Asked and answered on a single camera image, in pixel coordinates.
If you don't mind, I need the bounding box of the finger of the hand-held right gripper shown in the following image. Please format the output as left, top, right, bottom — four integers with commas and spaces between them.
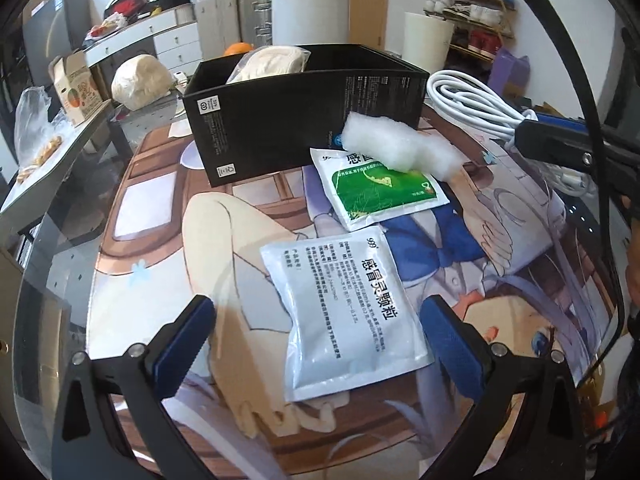
520, 112, 601, 133
514, 120, 616, 177

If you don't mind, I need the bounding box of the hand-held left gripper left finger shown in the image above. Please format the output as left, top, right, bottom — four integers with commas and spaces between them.
50, 295, 217, 480

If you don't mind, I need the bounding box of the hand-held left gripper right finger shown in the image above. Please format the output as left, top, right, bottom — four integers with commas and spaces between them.
419, 295, 587, 480

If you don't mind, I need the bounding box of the white cable bundle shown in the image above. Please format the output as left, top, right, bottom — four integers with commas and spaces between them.
426, 69, 598, 196

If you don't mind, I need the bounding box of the white sachet black print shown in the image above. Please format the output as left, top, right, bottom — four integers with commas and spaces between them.
260, 230, 435, 403

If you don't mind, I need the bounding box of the white foam padding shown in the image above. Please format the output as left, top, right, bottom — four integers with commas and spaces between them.
341, 111, 465, 180

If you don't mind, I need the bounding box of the black cardboard box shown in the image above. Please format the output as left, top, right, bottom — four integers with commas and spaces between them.
181, 44, 431, 188

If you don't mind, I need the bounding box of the cream rope coil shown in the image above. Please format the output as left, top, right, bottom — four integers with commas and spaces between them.
225, 46, 312, 85

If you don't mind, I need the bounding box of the purple bag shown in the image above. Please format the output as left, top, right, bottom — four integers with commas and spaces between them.
487, 47, 531, 92

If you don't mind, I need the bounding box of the printed desk mat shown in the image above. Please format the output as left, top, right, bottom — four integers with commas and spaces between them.
85, 115, 621, 480

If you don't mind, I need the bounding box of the shoe rack with shoes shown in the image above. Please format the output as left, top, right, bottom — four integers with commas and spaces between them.
422, 0, 515, 58

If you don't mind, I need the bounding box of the wooden shoe rack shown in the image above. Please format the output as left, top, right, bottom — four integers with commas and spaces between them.
422, 0, 516, 63

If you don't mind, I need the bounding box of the white cylinder bin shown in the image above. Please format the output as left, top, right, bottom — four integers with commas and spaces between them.
401, 11, 455, 61

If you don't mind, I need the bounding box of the green and white sachet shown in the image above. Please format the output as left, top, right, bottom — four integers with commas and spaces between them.
309, 147, 451, 231

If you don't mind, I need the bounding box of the beige cabinet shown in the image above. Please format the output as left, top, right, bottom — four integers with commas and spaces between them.
0, 247, 26, 411

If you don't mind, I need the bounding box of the grey side table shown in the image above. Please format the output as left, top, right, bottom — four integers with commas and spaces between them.
0, 99, 113, 221

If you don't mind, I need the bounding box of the beige round bag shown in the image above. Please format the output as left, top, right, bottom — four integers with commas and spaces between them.
111, 55, 173, 111

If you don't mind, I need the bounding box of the large white bin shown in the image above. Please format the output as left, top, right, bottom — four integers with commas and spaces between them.
271, 0, 351, 48

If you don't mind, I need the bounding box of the clear plastic bag of snacks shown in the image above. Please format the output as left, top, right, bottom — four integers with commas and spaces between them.
14, 86, 68, 181

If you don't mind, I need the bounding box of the cardboard box orange print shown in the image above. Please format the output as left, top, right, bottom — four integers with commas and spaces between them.
48, 50, 105, 128

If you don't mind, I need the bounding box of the white desk with drawers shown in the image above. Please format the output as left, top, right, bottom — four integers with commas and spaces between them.
82, 4, 198, 78

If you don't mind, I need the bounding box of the ribbed silver suitcase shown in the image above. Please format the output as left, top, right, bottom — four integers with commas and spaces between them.
237, 0, 275, 48

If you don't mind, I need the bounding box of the plastic bag with red contents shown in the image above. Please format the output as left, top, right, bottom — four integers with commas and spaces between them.
87, 14, 128, 38

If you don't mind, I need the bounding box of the smooth silver suitcase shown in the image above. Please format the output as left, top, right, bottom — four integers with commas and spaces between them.
194, 0, 241, 61

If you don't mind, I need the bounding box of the grey mini fridge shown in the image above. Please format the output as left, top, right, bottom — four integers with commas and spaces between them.
22, 0, 91, 86

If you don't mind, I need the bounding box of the black cable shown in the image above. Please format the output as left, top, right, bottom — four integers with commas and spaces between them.
487, 0, 628, 388

